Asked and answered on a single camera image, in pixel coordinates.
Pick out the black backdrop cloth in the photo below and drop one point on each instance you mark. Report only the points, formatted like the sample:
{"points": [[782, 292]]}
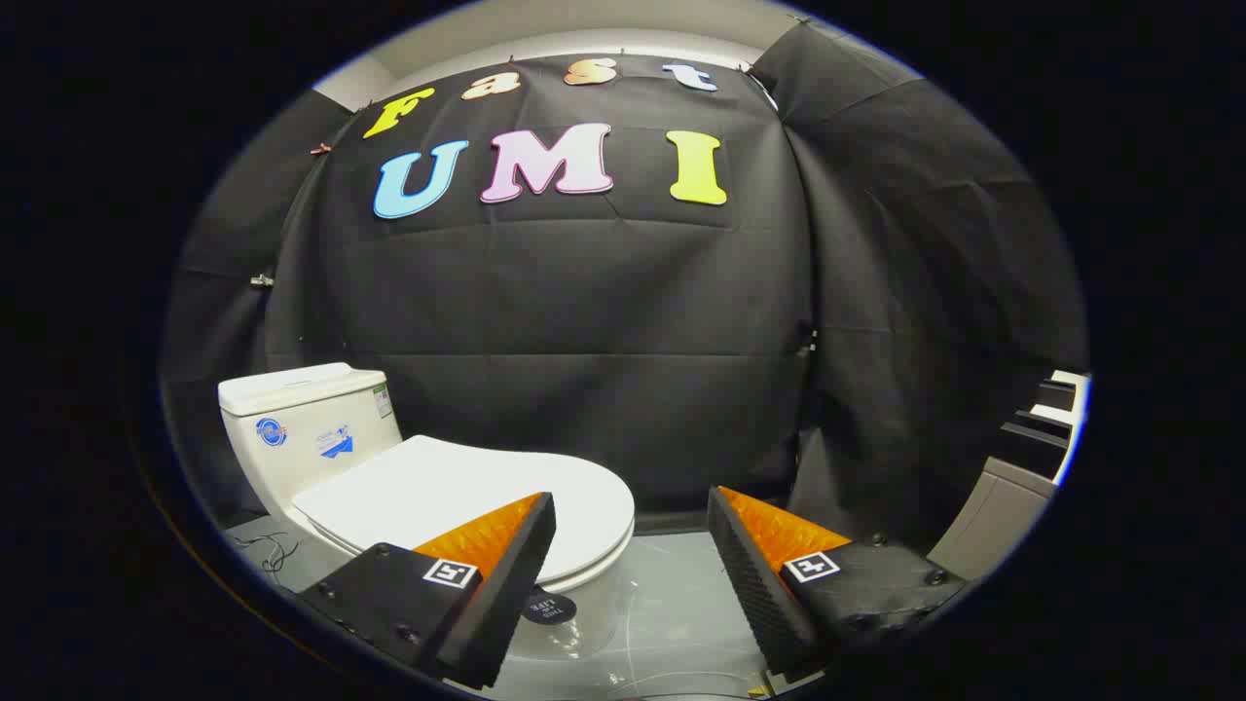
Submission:
{"points": [[584, 321]]}

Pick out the grey cabinet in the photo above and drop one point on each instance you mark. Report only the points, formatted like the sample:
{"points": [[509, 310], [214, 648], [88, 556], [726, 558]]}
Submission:
{"points": [[993, 516]]}

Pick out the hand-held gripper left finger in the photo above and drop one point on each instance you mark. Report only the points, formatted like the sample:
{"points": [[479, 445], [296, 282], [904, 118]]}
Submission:
{"points": [[506, 604]]}

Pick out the white ceramic toilet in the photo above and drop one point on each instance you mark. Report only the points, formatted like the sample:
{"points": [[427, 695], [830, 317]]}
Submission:
{"points": [[302, 443]]}

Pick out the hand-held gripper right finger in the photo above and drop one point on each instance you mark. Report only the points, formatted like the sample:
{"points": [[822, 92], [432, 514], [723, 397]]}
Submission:
{"points": [[754, 594]]}

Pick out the white toilet seat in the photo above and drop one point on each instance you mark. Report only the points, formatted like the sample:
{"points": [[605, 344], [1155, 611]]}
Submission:
{"points": [[596, 577]]}

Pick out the white rack with black slots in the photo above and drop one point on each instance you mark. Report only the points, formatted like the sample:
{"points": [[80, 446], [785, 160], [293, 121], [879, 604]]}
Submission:
{"points": [[1037, 438]]}

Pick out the white toilet lid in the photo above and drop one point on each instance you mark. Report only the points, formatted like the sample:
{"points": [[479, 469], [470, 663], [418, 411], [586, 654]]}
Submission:
{"points": [[438, 487]]}

